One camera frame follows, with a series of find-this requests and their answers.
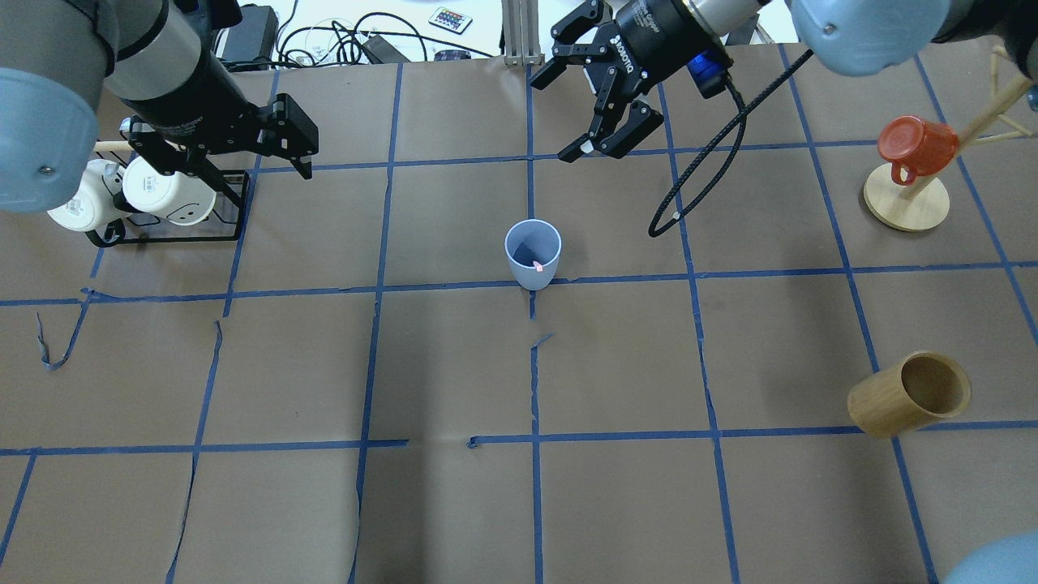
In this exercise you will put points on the white mug lower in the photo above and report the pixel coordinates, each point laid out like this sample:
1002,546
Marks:
93,205

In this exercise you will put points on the wooden rack handle rod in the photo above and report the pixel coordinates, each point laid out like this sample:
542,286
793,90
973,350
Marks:
113,146

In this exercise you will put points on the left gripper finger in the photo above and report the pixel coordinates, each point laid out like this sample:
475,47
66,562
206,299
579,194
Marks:
303,165
297,134

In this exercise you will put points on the light blue plastic cup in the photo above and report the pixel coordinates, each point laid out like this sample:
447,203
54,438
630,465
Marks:
533,249

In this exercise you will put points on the bamboo cup holder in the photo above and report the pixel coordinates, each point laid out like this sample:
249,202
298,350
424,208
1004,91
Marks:
921,389

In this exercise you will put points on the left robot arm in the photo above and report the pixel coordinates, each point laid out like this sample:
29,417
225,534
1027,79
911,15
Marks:
58,57

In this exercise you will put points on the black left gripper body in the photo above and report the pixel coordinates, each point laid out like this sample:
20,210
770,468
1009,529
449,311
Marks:
180,118

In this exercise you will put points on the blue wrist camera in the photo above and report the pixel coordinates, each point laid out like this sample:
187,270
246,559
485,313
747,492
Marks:
710,73

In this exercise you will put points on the red mug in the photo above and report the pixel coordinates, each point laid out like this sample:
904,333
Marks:
916,148

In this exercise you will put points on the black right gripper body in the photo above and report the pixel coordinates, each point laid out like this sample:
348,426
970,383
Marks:
658,34

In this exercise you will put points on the black power adapter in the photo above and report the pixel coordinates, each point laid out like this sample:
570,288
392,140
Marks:
252,40

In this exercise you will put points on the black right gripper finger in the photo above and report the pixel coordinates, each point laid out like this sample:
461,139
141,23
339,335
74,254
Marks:
568,49
611,138

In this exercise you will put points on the white mug upper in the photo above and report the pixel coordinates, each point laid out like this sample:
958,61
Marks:
181,199

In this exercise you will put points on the small remote control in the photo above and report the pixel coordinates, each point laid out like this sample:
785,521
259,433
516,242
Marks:
450,20

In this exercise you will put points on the white mug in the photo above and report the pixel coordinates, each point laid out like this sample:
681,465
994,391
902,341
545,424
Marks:
181,199
93,205

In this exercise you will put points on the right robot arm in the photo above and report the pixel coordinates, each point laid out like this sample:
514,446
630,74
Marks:
861,38

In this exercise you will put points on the black wire mug rack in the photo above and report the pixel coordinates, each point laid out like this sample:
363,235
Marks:
223,225

